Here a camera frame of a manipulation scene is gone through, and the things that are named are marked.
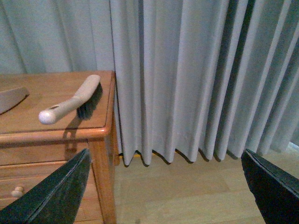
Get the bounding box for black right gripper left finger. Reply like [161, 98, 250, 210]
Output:
[0, 149, 91, 224]

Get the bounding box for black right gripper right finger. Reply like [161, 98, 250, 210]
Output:
[241, 149, 299, 224]

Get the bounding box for beige hand brush black bristles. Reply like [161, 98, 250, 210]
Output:
[38, 74, 103, 125]

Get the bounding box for beige plastic dustpan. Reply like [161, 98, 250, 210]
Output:
[0, 87, 29, 114]

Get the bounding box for round wooden drawer knob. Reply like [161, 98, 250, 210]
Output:
[11, 186, 24, 198]

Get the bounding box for wooden nightstand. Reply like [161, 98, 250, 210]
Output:
[0, 71, 119, 224]

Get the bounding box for grey pleated curtain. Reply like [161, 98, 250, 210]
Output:
[0, 0, 299, 164]

